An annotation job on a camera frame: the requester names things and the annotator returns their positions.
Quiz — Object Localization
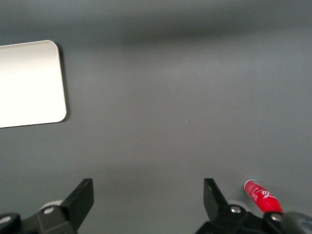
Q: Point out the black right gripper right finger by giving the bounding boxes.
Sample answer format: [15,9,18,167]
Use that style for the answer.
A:
[195,178,266,234]

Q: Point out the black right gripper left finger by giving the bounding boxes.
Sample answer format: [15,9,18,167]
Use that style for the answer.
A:
[23,178,95,234]

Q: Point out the white rectangular tray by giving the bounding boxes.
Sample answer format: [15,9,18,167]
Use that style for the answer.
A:
[0,39,67,129]

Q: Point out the red coke bottle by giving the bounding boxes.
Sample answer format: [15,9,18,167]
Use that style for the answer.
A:
[243,179,285,214]

